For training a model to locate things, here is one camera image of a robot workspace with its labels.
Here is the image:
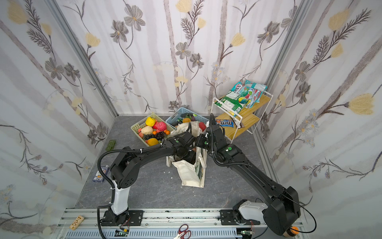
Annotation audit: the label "floral canvas tote bag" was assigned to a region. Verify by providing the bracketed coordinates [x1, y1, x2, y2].
[166, 121, 207, 188]

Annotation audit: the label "beige toy garlic bulb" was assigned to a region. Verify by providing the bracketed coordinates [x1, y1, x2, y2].
[140, 126, 153, 135]

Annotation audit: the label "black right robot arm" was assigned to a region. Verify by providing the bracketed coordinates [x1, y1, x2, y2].
[197, 114, 301, 236]

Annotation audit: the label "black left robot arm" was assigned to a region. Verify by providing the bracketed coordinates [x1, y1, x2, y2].
[96, 132, 196, 228]

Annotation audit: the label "blue M&M candy bag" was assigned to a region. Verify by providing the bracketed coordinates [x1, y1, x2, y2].
[216, 119, 234, 127]

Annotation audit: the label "red toy bell pepper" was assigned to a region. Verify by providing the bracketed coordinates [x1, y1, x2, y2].
[199, 121, 207, 132]

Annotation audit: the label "dark toy grape bunch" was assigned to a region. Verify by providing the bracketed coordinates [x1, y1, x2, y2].
[155, 131, 166, 141]

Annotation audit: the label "blue plastic vegetable basket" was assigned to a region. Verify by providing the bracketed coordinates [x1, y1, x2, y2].
[165, 107, 209, 127]

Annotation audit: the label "orange toy fruit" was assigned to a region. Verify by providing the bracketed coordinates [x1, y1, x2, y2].
[146, 138, 159, 146]

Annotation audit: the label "green plastic fruit basket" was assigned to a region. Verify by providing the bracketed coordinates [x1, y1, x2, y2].
[131, 113, 175, 146]

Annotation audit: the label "green snack packet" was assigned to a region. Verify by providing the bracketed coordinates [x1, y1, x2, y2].
[215, 91, 249, 116]

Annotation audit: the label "yellow toy bell pepper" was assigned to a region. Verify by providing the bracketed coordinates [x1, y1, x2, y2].
[145, 117, 157, 127]

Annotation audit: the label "teal snack packet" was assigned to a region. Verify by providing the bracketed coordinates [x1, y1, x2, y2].
[231, 80, 268, 109]

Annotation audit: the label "small green toy on floor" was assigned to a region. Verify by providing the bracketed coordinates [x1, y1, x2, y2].
[105, 139, 116, 151]

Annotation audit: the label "small blue card box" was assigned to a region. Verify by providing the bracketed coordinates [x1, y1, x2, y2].
[92, 165, 109, 183]

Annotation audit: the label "orange and wood tape roll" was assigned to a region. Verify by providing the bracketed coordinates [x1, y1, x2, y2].
[283, 227, 299, 238]

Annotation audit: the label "wooden tag block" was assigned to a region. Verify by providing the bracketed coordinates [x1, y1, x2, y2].
[69, 216, 85, 231]

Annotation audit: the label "white wire wooden shelf rack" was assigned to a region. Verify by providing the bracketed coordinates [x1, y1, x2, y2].
[210, 91, 274, 143]

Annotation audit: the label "red handled scissors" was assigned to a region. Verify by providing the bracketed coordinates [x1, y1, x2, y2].
[174, 224, 192, 239]

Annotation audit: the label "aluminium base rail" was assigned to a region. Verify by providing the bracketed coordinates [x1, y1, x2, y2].
[53, 208, 299, 239]

